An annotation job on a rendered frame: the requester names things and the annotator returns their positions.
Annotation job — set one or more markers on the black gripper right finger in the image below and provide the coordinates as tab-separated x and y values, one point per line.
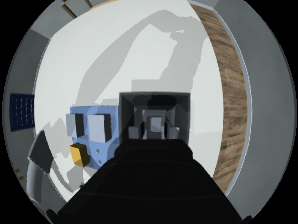
170	131

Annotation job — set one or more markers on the small yellow block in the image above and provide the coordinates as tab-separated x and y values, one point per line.
79	154

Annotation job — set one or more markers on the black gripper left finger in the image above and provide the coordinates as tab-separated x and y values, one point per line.
137	131

